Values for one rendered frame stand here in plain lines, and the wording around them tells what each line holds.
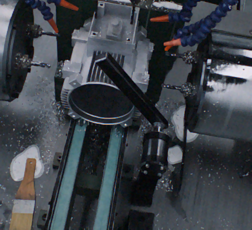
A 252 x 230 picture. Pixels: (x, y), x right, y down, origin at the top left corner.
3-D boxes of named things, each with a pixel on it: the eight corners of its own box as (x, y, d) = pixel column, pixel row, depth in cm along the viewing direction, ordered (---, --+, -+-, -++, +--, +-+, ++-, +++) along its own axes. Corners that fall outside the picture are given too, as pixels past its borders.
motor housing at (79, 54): (76, 61, 123) (77, 8, 108) (145, 73, 123) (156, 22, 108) (60, 121, 111) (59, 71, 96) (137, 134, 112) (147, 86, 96)
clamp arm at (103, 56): (157, 122, 106) (96, 52, 89) (169, 119, 104) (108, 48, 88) (156, 134, 104) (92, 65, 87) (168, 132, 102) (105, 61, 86)
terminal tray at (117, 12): (94, 22, 111) (96, 0, 105) (137, 30, 111) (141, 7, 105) (85, 58, 104) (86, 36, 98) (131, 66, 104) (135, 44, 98)
